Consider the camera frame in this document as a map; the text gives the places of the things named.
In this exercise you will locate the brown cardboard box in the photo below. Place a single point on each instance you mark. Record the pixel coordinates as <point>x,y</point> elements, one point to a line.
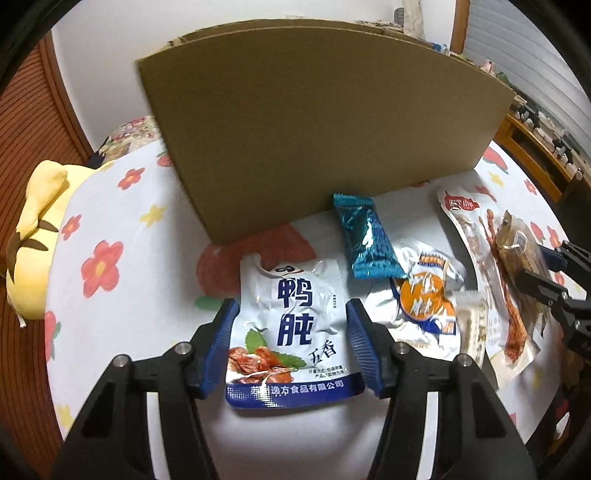
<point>323,129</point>

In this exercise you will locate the cream curtain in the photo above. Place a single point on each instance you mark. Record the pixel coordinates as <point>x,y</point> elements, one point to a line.
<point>415,18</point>

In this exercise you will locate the small black tripod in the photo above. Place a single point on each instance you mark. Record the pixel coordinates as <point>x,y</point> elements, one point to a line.
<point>526,113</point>
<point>562,147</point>

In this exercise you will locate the floral bed sheet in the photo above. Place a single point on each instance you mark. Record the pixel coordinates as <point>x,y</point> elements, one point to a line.
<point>129,134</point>

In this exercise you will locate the floral white tablecloth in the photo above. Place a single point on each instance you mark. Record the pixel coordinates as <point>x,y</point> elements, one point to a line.
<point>129,207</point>

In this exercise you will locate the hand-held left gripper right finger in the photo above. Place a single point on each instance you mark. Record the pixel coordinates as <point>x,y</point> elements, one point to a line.
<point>364,341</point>

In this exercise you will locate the teal snack packet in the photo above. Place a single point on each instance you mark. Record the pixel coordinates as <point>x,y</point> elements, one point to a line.
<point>369,237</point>

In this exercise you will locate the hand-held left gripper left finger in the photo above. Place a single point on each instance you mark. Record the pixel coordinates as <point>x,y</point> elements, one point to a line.
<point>217,341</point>

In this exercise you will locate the wooden louvered wardrobe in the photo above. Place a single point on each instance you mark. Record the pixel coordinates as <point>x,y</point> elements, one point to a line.
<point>27,138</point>

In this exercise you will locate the long white red snack packet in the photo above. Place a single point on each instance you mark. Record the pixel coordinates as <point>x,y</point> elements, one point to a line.
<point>480,240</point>

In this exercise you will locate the white and orange snack packet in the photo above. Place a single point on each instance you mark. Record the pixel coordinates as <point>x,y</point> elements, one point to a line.
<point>425,304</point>

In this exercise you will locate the grey window blind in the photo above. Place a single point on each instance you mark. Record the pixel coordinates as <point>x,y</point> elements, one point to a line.
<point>521,46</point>

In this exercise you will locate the clear brown snack packet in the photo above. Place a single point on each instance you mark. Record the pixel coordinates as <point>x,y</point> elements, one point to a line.
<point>517,249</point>

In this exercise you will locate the white and blue snack packet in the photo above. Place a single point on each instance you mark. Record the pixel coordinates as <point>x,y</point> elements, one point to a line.
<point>288,332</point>

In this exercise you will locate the yellow plush toy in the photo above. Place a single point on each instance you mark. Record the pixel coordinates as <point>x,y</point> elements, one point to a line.
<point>41,230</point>

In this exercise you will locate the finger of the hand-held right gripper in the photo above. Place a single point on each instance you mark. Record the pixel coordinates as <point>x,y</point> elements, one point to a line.
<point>540,288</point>
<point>565,256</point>

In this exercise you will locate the wooden low cabinet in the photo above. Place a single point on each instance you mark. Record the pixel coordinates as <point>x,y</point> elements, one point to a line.
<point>540,152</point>

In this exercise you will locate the small beige snack packet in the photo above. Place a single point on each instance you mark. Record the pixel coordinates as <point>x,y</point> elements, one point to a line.
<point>473,327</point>

